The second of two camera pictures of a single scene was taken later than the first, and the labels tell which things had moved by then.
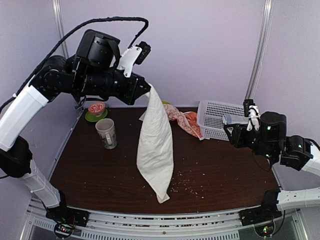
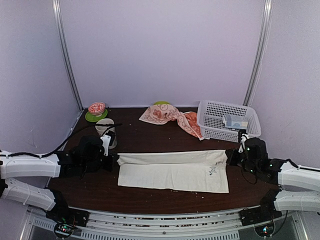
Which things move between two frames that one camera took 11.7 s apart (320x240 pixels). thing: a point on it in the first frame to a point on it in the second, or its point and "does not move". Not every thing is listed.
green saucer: x=92 y=118 does not move
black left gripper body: x=128 y=95 to x=109 y=166
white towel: x=155 y=153 to x=205 y=171
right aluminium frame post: x=258 y=56 does not move
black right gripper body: x=240 y=142 to x=233 y=161
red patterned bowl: x=96 y=108 does not move
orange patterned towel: x=189 y=119 does not move
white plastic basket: x=209 y=118 does not move
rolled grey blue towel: x=230 y=119 does not move
